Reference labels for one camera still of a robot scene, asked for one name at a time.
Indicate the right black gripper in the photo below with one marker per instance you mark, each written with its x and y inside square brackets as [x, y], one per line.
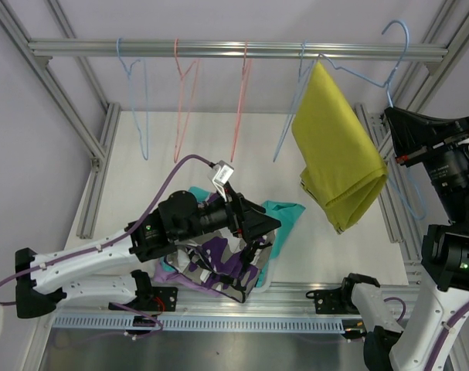
[412, 132]

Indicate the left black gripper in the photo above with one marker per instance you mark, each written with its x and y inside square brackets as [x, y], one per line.
[246, 218]

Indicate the teal trousers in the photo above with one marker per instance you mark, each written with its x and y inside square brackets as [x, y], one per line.
[288, 214]

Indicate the purple white patterned trousers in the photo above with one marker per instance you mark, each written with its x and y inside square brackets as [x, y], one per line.
[219, 260]

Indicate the olive yellow trousers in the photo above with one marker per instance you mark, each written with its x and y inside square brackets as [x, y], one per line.
[344, 173]

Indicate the lilac purple trousers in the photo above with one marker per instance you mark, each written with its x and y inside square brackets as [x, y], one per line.
[171, 277]

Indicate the pink wire hanger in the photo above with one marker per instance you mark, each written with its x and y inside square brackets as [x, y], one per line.
[245, 77]
[188, 78]

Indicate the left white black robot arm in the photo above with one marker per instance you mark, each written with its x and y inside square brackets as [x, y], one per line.
[41, 278]

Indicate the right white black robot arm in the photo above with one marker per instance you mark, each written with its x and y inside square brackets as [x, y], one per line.
[442, 305]

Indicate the white plastic basket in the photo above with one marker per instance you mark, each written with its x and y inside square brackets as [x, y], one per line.
[264, 280]

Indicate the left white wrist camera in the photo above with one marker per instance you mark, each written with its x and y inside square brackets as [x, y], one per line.
[219, 175]

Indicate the aluminium frame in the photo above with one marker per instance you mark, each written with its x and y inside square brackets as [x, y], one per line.
[55, 110]

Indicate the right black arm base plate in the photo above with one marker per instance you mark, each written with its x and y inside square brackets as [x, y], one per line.
[332, 302]

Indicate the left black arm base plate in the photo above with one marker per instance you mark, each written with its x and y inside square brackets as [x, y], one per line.
[158, 299]

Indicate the white slotted cable duct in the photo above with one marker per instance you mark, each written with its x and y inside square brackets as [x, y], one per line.
[204, 324]

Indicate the aluminium hanging rail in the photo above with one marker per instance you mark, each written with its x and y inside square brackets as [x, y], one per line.
[430, 53]

